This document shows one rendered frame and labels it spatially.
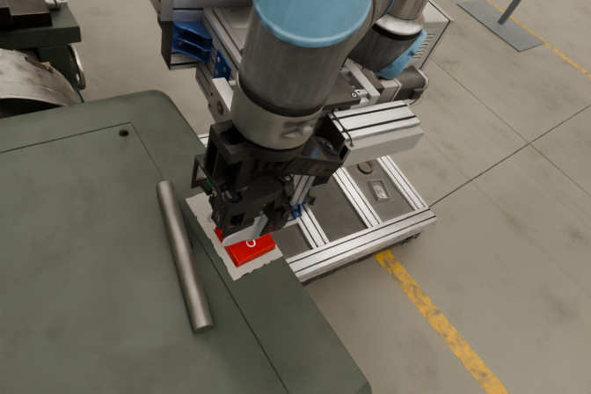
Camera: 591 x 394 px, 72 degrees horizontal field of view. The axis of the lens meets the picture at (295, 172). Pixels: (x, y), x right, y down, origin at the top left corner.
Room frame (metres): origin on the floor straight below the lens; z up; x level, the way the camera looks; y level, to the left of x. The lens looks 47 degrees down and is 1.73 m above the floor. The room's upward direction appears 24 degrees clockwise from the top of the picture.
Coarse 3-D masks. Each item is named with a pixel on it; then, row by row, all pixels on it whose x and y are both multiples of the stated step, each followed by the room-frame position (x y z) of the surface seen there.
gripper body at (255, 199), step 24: (216, 144) 0.23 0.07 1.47; (240, 144) 0.23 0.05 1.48; (216, 168) 0.23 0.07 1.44; (240, 168) 0.23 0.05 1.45; (264, 168) 0.26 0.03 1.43; (216, 192) 0.22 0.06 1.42; (240, 192) 0.24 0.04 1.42; (264, 192) 0.24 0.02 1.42; (288, 192) 0.27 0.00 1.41; (216, 216) 0.22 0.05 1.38; (240, 216) 0.23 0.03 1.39
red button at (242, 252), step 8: (216, 232) 0.28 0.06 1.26; (256, 240) 0.29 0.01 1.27; (264, 240) 0.29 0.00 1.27; (272, 240) 0.30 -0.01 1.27; (224, 248) 0.26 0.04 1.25; (232, 248) 0.26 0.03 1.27; (240, 248) 0.27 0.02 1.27; (248, 248) 0.27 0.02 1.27; (256, 248) 0.28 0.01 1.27; (264, 248) 0.28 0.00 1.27; (272, 248) 0.29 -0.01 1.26; (232, 256) 0.25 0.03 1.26; (240, 256) 0.26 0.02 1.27; (248, 256) 0.26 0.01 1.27; (256, 256) 0.27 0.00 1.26; (240, 264) 0.25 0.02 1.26
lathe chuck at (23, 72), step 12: (0, 48) 0.45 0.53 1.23; (0, 60) 0.42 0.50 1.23; (12, 60) 0.44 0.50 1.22; (24, 60) 0.46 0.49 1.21; (0, 72) 0.40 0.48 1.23; (12, 72) 0.41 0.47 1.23; (24, 72) 0.43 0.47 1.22; (36, 72) 0.45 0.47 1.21; (48, 72) 0.47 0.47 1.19; (36, 84) 0.42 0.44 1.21; (48, 84) 0.44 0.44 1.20; (60, 84) 0.47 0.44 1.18; (72, 96) 0.47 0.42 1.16
